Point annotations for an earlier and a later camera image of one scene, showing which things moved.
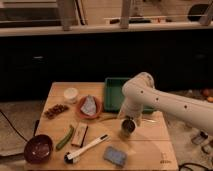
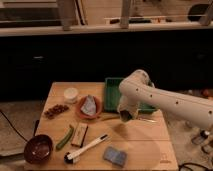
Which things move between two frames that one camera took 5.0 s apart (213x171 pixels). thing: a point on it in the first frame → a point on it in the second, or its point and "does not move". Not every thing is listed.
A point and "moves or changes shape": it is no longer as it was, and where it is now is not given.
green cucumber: (65, 138) does not move
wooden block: (79, 135) does not move
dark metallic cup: (128, 127) moves or changes shape
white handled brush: (72, 157) does not move
